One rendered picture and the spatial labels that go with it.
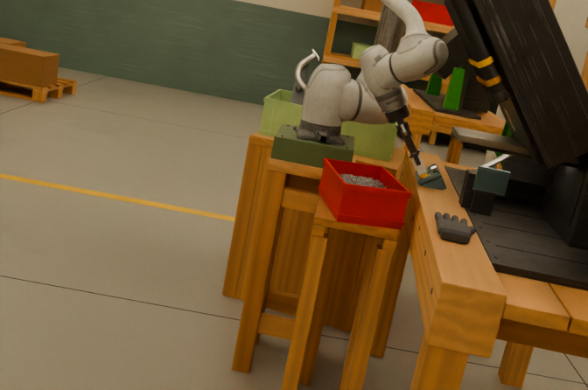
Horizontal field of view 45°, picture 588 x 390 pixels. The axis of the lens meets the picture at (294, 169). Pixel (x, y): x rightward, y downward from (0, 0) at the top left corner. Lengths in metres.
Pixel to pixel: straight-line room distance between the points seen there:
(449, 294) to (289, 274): 1.82
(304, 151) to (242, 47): 6.79
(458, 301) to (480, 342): 0.10
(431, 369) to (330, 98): 1.23
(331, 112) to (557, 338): 1.23
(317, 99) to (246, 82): 6.76
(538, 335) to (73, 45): 8.55
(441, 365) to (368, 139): 1.73
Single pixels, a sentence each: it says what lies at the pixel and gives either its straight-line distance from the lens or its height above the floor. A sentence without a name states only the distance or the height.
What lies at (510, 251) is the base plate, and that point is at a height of 0.90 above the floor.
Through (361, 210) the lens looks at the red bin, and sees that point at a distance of 2.14.
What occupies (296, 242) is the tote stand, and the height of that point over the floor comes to 0.35.
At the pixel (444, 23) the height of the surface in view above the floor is 1.45.
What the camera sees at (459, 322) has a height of 0.82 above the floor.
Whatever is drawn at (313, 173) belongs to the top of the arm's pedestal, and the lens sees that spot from 2.54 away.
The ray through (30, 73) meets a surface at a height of 0.26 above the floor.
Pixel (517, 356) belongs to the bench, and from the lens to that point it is 3.25.
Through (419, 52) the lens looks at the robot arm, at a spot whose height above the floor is 1.33.
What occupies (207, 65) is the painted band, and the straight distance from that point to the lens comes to 9.36.
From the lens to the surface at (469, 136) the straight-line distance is 2.08.
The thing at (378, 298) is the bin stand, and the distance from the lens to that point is 2.22.
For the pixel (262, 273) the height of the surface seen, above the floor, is 0.42.
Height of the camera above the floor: 1.42
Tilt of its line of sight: 13 degrees down
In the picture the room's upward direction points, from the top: 11 degrees clockwise
